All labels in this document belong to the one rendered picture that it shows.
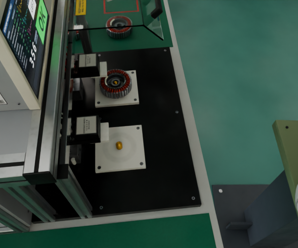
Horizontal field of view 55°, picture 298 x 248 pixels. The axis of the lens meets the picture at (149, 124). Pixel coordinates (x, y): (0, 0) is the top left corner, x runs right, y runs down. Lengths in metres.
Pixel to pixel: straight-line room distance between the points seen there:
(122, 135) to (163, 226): 0.30
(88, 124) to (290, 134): 0.63
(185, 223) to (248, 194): 0.92
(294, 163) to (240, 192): 0.79
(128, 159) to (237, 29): 1.92
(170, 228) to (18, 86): 0.54
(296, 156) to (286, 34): 1.81
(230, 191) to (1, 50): 1.44
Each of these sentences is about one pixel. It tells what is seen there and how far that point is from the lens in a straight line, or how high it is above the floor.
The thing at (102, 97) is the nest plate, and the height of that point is 0.78.
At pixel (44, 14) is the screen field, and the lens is 0.73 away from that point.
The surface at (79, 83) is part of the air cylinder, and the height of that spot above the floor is 0.82.
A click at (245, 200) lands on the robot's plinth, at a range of 1.71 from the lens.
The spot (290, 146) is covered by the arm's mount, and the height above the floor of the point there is 0.78.
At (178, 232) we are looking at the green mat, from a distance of 0.84.
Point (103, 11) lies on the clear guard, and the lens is 0.87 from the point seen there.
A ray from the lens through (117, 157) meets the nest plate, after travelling 0.88.
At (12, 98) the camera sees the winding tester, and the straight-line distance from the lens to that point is 0.58.
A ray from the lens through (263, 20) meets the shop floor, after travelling 2.75.
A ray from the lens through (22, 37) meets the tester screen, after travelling 0.56.
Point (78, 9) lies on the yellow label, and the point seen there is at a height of 1.07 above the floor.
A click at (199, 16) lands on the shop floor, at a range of 2.66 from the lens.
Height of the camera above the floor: 1.57
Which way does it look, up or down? 57 degrees down
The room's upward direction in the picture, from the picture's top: straight up
